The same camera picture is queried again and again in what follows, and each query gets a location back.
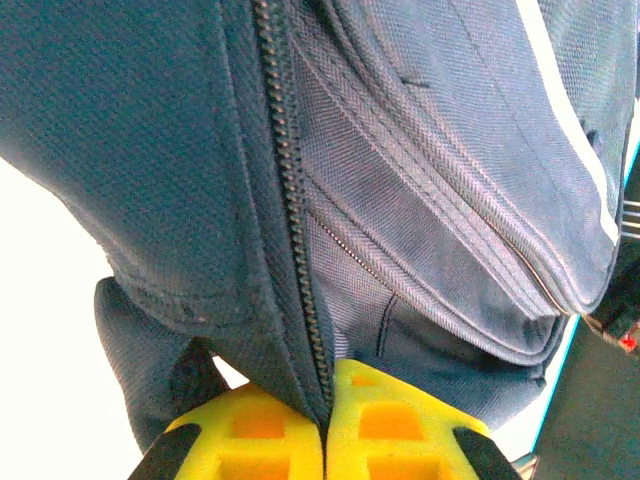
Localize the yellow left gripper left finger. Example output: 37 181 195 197
127 383 325 480

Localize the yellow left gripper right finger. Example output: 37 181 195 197
325 357 525 480

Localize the navy blue backpack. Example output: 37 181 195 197
0 0 640 454

